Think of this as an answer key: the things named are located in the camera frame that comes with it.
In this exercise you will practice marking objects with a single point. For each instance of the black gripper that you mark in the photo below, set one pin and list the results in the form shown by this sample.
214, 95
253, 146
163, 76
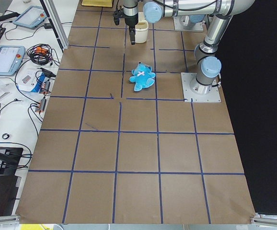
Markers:
131, 20

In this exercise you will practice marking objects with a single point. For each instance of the white trash can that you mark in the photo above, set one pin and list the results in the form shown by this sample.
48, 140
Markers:
141, 29

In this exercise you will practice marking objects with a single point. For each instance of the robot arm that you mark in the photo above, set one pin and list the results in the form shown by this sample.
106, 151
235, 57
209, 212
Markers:
154, 10
208, 66

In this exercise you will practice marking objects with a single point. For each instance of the yellow box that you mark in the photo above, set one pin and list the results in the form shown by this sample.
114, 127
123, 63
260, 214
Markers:
98, 3

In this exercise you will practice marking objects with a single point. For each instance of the blue teddy bear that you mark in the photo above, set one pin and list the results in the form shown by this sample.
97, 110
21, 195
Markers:
142, 76

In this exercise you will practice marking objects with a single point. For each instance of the upper teach pendant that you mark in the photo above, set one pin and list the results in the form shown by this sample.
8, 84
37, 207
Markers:
31, 17

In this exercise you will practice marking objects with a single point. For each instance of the teach pendant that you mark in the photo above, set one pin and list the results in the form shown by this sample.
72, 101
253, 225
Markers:
31, 17
11, 58

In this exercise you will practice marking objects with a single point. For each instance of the white box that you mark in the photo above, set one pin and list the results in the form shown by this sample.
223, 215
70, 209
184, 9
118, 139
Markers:
30, 80

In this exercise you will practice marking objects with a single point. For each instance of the orange connector block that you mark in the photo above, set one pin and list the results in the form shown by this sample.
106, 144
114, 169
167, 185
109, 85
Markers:
41, 107

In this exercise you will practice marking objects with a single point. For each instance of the lower teach pendant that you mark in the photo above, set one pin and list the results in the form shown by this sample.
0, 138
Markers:
11, 58

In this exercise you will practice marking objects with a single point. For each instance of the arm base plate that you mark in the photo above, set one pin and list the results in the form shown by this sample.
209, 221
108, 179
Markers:
191, 23
196, 93

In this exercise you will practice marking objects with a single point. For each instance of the aluminium frame post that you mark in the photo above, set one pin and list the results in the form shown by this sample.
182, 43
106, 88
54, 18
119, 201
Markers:
56, 24

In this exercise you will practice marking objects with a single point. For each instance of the left corner aluminium bracket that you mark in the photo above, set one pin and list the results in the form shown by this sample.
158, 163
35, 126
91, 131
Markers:
9, 219

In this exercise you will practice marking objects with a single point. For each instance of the corner aluminium bracket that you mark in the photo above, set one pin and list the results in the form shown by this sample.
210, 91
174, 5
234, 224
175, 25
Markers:
9, 219
264, 219

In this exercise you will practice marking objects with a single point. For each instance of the right corner aluminium bracket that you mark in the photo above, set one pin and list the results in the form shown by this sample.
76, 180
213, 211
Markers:
264, 219

